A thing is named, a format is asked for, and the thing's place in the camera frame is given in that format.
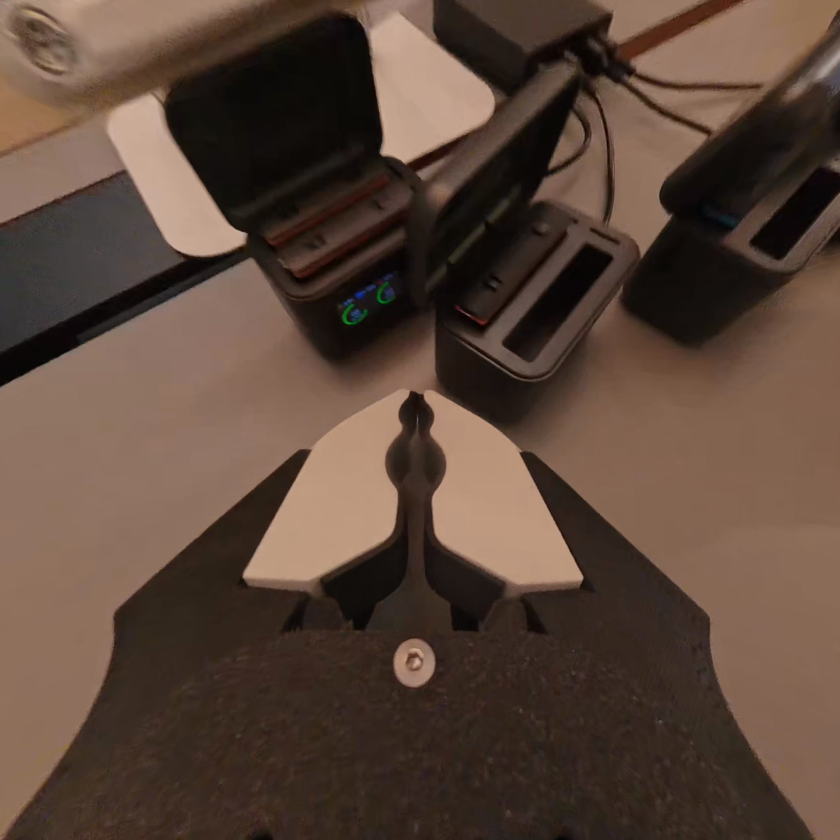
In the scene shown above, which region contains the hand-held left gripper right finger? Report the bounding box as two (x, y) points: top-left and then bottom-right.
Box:
(420, 388), (585, 599)

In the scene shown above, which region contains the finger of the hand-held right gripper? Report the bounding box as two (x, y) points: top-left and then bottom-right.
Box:
(763, 8), (840, 133)

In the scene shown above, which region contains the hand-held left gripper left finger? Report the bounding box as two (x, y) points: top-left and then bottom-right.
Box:
(243, 388), (420, 599)

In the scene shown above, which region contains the black battery charger case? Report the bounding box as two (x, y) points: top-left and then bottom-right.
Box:
(164, 14), (427, 361)
(412, 58), (641, 424)
(622, 112), (840, 347)

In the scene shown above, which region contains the red striped black battery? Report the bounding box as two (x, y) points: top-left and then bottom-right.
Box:
(454, 220), (571, 327)
(262, 172), (393, 249)
(282, 197), (411, 280)

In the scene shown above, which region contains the blue striped black battery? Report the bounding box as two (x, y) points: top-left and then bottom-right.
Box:
(696, 197), (749, 231)

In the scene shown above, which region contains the black charging hub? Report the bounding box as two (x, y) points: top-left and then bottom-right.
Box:
(433, 0), (618, 96)

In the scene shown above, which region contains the dark flat tablet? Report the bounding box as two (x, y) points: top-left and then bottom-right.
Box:
(0, 169), (253, 388)

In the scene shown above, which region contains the white board ledge bar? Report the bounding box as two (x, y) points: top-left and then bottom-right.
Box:
(0, 0), (368, 112)

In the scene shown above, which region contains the black charging cable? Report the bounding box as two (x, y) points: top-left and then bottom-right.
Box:
(551, 98), (595, 175)
(623, 66), (765, 91)
(591, 85), (618, 227)
(617, 79), (716, 135)

